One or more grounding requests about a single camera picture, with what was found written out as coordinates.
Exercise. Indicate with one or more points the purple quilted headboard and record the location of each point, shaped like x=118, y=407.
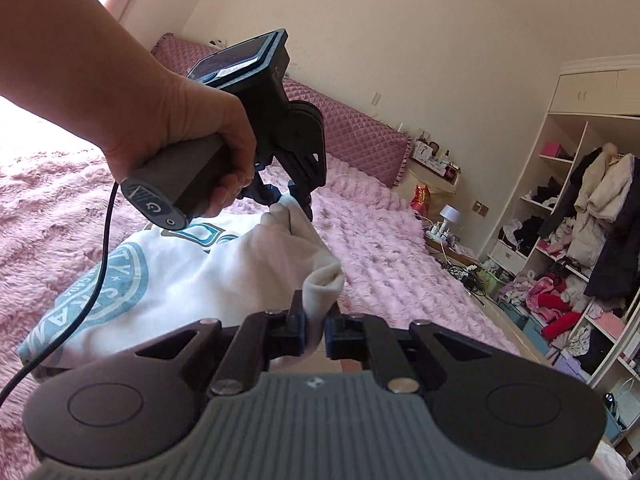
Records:
x=351, y=136

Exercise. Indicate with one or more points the person left forearm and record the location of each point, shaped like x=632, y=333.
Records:
x=70, y=62

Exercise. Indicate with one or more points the wooden bedside table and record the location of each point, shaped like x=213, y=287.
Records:
x=439, y=248

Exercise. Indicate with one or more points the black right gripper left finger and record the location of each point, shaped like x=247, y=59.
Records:
x=261, y=338

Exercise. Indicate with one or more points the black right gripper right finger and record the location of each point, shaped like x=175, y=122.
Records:
x=369, y=340

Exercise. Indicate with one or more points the pink fluffy bed blanket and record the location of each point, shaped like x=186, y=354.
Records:
x=57, y=224

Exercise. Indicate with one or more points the red snack bag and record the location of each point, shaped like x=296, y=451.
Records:
x=421, y=200

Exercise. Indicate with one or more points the person left hand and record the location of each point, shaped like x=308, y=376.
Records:
x=190, y=129

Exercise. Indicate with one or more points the white open wardrobe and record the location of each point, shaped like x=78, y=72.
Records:
x=569, y=239

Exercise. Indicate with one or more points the white table lamp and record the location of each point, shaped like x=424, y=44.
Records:
x=450, y=215

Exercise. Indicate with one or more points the white printed sweatshirt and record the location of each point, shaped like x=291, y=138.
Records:
x=157, y=281

